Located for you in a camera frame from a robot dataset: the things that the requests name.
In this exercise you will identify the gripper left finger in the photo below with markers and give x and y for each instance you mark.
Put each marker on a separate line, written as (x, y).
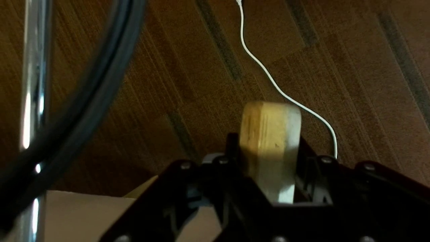
(174, 188)

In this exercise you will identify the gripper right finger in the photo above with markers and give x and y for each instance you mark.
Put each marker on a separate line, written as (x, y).
(369, 195)

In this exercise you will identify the light wooden block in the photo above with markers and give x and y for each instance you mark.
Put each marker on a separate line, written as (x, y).
(268, 134)

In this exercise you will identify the chrome metal pole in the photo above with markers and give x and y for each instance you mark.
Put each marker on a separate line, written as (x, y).
(34, 67)

